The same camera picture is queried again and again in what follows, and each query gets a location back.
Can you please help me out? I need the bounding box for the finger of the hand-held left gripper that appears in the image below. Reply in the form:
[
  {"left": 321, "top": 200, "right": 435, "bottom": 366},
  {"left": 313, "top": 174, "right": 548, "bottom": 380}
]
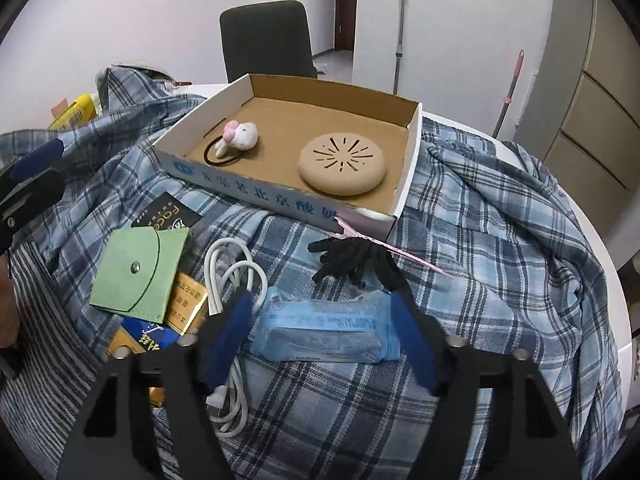
[
  {"left": 0, "top": 167, "right": 66, "bottom": 233},
  {"left": 7, "top": 139, "right": 66, "bottom": 183}
]

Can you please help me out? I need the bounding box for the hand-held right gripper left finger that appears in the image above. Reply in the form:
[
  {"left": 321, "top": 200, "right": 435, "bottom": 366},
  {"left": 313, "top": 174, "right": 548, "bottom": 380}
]
[{"left": 57, "top": 294, "right": 254, "bottom": 480}]

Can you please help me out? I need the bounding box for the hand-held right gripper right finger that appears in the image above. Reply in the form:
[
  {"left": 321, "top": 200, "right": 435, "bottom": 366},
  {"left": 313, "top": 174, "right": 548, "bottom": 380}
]
[{"left": 390, "top": 290, "right": 583, "bottom": 480}]

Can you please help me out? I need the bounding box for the gold and blue cigarette pack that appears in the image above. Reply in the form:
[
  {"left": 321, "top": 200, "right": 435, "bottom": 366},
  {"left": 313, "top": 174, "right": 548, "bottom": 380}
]
[{"left": 106, "top": 271, "right": 209, "bottom": 408}]

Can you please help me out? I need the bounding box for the white charging cable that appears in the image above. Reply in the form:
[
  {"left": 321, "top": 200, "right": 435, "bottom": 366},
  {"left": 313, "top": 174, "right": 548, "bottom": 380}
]
[{"left": 204, "top": 238, "right": 268, "bottom": 436}]

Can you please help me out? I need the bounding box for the blue plastic packet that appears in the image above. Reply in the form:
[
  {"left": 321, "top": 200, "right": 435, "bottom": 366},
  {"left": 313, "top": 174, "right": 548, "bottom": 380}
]
[{"left": 248, "top": 285, "right": 402, "bottom": 363}]

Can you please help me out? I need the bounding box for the black cable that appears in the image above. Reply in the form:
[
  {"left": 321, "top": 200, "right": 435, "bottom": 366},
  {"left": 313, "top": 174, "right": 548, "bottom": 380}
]
[{"left": 307, "top": 237, "right": 401, "bottom": 293}]

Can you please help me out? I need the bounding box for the green snap pouch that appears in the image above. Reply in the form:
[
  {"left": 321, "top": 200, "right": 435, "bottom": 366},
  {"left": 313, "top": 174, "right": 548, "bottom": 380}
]
[{"left": 90, "top": 226, "right": 192, "bottom": 324}]

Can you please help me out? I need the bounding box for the beige round squishy pad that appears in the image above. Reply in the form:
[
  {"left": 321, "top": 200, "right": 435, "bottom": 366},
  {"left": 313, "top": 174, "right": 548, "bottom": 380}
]
[{"left": 298, "top": 131, "right": 388, "bottom": 197}]

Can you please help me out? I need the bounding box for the plush rabbit hair tie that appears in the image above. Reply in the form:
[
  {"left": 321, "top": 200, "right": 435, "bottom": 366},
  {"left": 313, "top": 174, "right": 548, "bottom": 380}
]
[{"left": 202, "top": 120, "right": 259, "bottom": 167}]

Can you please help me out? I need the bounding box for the white cardboard box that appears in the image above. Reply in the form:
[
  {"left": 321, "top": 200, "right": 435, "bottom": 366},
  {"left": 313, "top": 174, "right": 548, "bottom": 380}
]
[{"left": 151, "top": 73, "right": 423, "bottom": 242}]

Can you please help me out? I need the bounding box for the yellow snack packet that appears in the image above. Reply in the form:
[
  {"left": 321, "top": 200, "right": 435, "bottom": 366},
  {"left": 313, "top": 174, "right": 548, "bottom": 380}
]
[{"left": 47, "top": 94, "right": 101, "bottom": 131}]

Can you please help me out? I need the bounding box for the blue plaid shirt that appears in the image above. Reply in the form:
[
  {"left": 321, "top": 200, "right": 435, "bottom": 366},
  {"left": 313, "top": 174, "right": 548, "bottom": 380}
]
[{"left": 0, "top": 62, "right": 623, "bottom": 480}]

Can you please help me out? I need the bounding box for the grey striped shirt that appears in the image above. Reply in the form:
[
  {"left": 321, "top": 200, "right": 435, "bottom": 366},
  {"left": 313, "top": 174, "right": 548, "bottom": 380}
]
[{"left": 0, "top": 240, "right": 166, "bottom": 480}]

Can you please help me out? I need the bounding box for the black gold-print packet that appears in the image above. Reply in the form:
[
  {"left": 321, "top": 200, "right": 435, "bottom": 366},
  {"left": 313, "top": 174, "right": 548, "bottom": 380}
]
[{"left": 131, "top": 192, "right": 202, "bottom": 233}]

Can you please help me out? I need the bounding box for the dark office chair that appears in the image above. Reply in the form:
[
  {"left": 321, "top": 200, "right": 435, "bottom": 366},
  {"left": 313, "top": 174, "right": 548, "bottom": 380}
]
[{"left": 219, "top": 1, "right": 318, "bottom": 83}]

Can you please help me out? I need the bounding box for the grey mop pole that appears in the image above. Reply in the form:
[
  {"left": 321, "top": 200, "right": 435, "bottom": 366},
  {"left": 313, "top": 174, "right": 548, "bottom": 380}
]
[{"left": 392, "top": 0, "right": 408, "bottom": 96}]

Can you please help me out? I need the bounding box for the dark brown door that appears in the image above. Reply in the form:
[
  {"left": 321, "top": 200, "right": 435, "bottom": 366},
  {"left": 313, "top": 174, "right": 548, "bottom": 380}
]
[{"left": 334, "top": 0, "right": 358, "bottom": 53}]

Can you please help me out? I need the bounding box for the pink-handled broom pole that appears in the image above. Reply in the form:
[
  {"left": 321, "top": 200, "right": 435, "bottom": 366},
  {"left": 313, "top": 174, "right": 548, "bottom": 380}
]
[{"left": 491, "top": 50, "right": 526, "bottom": 138}]

